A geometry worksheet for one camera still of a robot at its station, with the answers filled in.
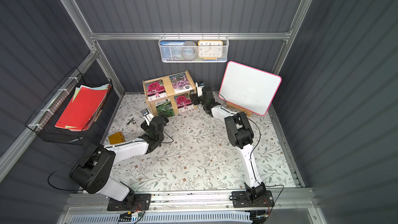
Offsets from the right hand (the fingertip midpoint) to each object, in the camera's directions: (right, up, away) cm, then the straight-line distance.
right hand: (197, 92), depth 103 cm
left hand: (-25, -15, -14) cm, 32 cm away
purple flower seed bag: (-10, +5, -7) cm, 13 cm away
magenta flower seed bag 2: (-10, -7, +9) cm, 15 cm away
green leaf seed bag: (-23, -10, +6) cm, 25 cm away
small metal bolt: (-46, -20, +1) cm, 50 cm away
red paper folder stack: (-51, -7, -31) cm, 60 cm away
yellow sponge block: (-50, -29, -8) cm, 58 cm away
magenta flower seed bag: (-25, 0, -9) cm, 27 cm away
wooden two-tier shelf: (-16, -2, -11) cm, 20 cm away
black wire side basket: (-60, -16, -42) cm, 75 cm away
